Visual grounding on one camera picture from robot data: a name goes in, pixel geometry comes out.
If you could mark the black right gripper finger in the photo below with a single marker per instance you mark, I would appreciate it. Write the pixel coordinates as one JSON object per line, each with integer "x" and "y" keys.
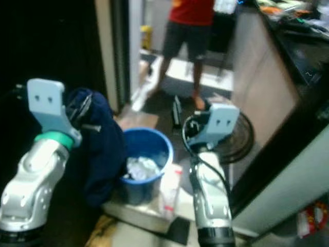
{"x": 178, "y": 112}

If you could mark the navy blue garment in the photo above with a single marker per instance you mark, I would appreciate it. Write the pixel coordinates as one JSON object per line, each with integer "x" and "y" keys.
{"x": 103, "y": 159}

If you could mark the blue plastic bucket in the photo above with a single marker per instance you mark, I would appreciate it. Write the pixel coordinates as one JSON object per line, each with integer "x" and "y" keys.
{"x": 151, "y": 146}

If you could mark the black floor fan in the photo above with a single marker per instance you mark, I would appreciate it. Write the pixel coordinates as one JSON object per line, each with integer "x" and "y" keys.
{"x": 244, "y": 139}

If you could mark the white cloth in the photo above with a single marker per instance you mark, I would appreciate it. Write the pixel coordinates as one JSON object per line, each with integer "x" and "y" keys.
{"x": 143, "y": 169}

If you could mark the beige counter with black top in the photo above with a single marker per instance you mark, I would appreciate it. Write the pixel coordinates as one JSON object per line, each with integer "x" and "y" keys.
{"x": 262, "y": 77}

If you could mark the clear plastic bottle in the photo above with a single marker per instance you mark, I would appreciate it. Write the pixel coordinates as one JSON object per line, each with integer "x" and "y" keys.
{"x": 170, "y": 190}

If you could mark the yellow container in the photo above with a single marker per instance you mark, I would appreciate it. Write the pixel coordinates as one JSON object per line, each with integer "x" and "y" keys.
{"x": 146, "y": 37}

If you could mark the person in red shirt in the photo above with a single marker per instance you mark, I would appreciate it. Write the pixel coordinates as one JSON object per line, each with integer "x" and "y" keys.
{"x": 187, "y": 31}

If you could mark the metal platform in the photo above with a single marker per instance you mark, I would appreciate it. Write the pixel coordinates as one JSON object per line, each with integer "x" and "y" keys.
{"x": 133, "y": 216}

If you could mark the white cabinet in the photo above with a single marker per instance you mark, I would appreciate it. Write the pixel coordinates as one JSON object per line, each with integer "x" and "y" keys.
{"x": 282, "y": 195}

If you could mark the red snack packet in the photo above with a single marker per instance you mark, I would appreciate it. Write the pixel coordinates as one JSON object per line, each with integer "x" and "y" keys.
{"x": 313, "y": 218}

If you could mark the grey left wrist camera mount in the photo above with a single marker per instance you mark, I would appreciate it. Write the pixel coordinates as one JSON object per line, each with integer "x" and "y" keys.
{"x": 49, "y": 108}

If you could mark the door frame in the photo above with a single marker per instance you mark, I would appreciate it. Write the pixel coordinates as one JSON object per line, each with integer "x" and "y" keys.
{"x": 113, "y": 46}

